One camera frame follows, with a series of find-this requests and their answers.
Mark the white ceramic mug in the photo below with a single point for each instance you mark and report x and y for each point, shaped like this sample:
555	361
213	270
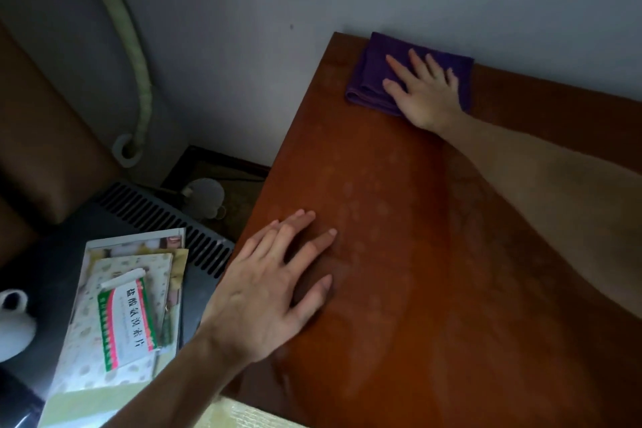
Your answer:
15	327

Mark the white glossy booklet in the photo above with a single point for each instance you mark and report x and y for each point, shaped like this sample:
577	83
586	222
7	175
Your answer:
130	242

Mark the person's right hand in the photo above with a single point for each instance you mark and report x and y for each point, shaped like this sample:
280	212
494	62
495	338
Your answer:
431	101

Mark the white green red medicine box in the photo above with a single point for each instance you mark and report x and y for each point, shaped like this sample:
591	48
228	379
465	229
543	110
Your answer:
128	322

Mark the cream patterned booklet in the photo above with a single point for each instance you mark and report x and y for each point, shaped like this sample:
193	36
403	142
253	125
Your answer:
82	352

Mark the cream insulated pipe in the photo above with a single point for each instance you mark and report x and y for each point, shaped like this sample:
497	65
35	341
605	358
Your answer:
130	41

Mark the person's left hand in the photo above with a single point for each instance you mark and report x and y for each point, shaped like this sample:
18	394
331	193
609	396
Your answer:
256	312

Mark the pale round floor object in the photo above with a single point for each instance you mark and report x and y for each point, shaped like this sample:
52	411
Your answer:
203	198

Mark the person's right forearm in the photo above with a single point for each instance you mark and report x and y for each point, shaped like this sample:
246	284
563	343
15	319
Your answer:
551	202

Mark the reddish brown wooden table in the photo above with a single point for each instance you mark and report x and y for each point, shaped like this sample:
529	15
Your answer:
376	242

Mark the purple cloth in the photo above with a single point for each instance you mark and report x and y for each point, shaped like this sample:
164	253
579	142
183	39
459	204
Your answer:
368	76

